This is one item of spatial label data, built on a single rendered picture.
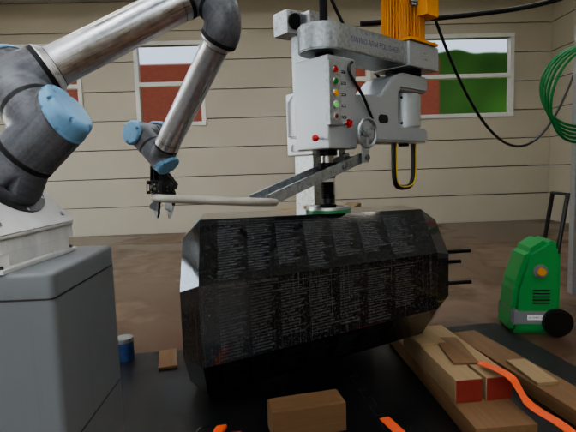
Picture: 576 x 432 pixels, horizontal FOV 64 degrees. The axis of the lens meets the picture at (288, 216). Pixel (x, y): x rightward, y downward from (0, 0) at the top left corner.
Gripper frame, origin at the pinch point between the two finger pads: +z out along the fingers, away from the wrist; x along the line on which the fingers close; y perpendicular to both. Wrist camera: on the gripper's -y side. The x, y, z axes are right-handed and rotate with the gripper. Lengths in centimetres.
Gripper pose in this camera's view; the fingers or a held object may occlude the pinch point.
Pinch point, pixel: (164, 214)
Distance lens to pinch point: 194.6
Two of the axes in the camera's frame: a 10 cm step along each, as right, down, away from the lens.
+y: -3.1, 0.6, -9.5
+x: 9.5, 0.4, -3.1
